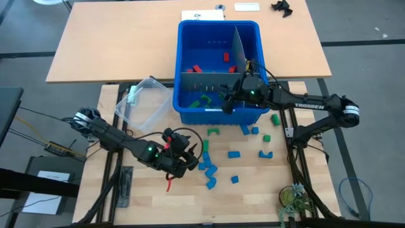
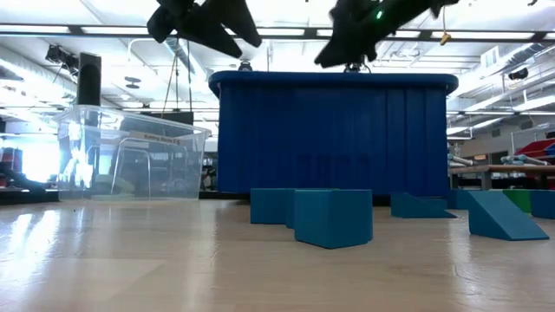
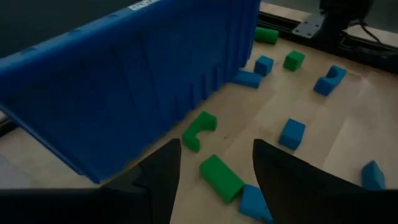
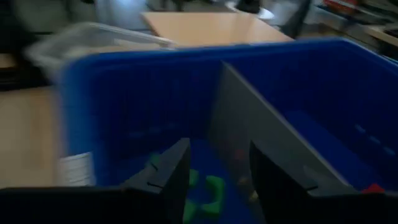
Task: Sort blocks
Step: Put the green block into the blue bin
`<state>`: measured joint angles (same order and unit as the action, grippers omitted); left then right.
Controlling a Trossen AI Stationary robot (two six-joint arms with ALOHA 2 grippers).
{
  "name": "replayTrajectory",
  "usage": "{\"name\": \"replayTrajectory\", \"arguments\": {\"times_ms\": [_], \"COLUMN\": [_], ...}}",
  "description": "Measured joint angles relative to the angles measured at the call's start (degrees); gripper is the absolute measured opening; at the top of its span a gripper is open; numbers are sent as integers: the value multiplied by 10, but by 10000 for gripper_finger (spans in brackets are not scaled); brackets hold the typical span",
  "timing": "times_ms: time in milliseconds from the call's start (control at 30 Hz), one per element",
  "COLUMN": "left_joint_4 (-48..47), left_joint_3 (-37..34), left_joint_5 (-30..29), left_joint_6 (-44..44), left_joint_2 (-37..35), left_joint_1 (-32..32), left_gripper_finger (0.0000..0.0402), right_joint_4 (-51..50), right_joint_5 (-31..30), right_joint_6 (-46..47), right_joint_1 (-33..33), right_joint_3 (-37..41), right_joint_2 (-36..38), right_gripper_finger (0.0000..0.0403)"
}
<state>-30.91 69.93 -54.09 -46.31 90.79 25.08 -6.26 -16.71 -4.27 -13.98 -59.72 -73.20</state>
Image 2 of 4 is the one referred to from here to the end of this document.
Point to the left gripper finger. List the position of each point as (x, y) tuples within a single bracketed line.
[(238, 21), (208, 37)]

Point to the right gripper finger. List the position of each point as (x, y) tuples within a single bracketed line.
[(340, 54)]

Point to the large blue plastic bin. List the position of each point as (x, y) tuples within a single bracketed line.
[(329, 130)]

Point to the clear plastic block container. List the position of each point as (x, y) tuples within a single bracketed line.
[(86, 130)]

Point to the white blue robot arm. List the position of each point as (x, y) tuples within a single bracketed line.
[(520, 160), (459, 160)]

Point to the small black dome fixture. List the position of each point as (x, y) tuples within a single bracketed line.
[(245, 65)]

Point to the black ceiling column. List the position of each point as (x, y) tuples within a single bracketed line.
[(89, 82)]

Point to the blue wedge block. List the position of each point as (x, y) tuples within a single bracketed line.
[(416, 208), (498, 219)]

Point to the wooden background table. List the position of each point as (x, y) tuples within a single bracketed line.
[(498, 170)]

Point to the red storage bin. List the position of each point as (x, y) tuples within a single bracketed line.
[(539, 149)]

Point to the green block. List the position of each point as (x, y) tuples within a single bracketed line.
[(519, 199)]

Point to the black mounted camera device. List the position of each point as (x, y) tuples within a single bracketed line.
[(356, 68)]

